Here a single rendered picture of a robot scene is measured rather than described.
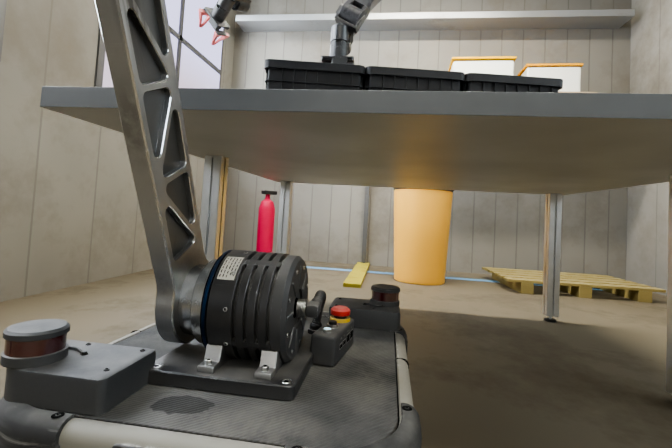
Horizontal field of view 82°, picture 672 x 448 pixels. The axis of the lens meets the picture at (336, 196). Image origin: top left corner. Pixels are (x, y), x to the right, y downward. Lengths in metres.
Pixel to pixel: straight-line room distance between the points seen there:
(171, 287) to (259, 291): 0.13
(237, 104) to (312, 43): 3.67
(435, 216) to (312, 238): 1.48
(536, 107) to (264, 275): 0.50
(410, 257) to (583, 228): 1.89
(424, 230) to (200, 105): 2.39
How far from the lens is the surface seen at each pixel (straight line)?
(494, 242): 4.04
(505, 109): 0.70
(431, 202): 2.96
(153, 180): 0.57
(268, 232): 3.65
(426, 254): 2.98
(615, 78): 4.63
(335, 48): 1.29
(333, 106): 0.68
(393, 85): 1.21
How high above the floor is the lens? 0.49
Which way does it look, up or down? 3 degrees up
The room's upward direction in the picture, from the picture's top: 3 degrees clockwise
